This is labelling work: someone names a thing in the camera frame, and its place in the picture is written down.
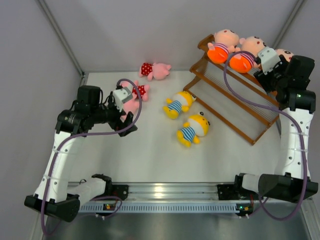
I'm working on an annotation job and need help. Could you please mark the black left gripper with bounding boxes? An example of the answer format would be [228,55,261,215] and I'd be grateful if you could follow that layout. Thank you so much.
[90,95,137,137]

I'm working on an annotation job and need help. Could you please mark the pink pig doll front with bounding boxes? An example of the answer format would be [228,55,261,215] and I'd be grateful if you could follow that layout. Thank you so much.
[121,99,140,121]

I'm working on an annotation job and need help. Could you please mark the pink pig doll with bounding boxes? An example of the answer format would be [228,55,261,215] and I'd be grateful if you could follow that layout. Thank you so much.
[138,62,172,81]
[121,99,140,121]

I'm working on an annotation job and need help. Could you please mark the boy doll orange shorts front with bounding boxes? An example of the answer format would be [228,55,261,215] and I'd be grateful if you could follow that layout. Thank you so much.
[275,48,294,62]

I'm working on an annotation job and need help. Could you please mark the large boy doll orange shorts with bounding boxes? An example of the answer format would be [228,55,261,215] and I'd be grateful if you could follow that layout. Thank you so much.
[207,29,240,64]

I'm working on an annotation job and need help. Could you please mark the yellow doll blue striped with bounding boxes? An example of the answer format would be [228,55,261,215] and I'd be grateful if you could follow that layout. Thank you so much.
[176,111,211,148]
[162,91,197,120]

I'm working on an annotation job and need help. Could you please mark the yellow doll blue striped front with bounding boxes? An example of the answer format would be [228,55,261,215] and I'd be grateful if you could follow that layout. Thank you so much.
[176,111,211,148]

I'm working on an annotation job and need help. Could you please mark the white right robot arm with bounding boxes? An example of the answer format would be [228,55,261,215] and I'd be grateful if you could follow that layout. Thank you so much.
[233,55,319,203]

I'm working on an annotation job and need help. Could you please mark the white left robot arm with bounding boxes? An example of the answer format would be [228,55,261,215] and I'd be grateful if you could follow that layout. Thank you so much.
[24,85,138,223]

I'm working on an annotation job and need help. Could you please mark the brown wooden toy shelf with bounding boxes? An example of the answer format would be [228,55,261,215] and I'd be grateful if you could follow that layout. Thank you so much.
[183,34,279,145]

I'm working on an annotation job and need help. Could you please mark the pink pig doll facing up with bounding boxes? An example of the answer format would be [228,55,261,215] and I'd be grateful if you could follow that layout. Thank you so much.
[120,80,150,102]

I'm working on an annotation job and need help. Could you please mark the pink pig doll back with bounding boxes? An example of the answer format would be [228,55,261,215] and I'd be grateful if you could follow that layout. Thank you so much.
[138,62,172,81]

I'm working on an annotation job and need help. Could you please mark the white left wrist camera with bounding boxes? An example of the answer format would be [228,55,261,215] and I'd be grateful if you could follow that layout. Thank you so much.
[112,87,133,112]

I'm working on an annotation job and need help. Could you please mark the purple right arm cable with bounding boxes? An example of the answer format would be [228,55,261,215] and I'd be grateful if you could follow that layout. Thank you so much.
[223,50,310,221]

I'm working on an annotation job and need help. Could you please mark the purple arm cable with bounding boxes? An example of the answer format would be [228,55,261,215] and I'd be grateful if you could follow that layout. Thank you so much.
[39,78,143,237]
[223,50,310,221]

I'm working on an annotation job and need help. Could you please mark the grey slotted cable duct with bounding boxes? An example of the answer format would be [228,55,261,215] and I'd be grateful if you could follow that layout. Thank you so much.
[79,202,240,214]

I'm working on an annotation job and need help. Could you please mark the aluminium mounting rail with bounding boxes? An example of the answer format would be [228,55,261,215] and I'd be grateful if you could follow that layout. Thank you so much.
[107,182,258,201]

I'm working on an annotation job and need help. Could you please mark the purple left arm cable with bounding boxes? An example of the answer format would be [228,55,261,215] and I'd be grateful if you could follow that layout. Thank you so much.
[39,78,143,237]

